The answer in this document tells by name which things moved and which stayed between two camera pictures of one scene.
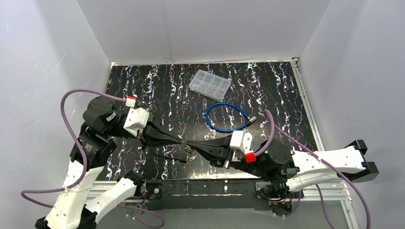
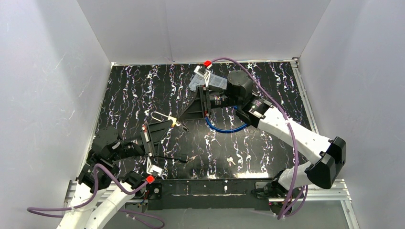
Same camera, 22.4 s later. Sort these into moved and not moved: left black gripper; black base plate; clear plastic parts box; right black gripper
Moved: left black gripper; right black gripper
Not moved: black base plate; clear plastic parts box
